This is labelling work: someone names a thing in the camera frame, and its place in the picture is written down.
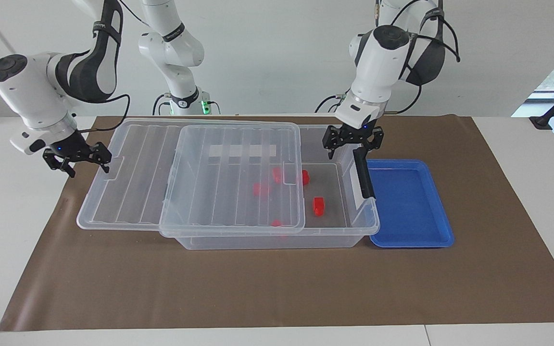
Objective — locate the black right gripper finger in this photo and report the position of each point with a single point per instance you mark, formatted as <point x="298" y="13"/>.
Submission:
<point x="102" y="154"/>
<point x="63" y="166"/>

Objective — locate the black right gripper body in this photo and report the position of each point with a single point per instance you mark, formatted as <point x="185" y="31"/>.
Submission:
<point x="72" y="148"/>

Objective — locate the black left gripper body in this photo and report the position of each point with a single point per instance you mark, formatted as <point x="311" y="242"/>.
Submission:
<point x="356" y="134"/>

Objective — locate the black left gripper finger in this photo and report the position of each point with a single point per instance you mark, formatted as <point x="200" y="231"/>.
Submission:
<point x="378" y="140"/>
<point x="331" y="139"/>

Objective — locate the clear plastic ribbed lid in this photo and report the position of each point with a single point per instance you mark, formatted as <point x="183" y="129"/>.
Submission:
<point x="128" y="192"/>

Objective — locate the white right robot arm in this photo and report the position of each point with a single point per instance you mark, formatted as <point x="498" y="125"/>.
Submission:
<point x="27" y="96"/>

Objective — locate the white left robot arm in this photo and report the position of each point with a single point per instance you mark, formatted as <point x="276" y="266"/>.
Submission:
<point x="378" y="62"/>

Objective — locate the clear plastic storage box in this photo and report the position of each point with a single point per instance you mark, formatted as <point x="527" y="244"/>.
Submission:
<point x="330" y="211"/>

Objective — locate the blue plastic tray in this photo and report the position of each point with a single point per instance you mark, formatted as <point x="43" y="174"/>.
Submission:
<point x="411" y="206"/>

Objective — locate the brown paper table mat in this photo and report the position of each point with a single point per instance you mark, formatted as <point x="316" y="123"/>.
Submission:
<point x="161" y="288"/>

